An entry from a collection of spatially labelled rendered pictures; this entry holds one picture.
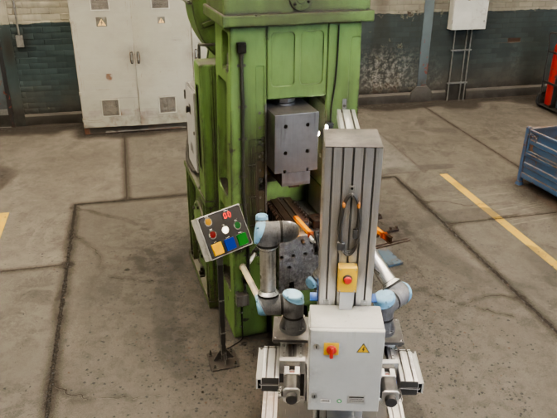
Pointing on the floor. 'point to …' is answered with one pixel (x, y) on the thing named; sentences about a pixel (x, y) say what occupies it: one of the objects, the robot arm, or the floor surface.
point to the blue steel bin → (540, 158)
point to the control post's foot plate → (223, 360)
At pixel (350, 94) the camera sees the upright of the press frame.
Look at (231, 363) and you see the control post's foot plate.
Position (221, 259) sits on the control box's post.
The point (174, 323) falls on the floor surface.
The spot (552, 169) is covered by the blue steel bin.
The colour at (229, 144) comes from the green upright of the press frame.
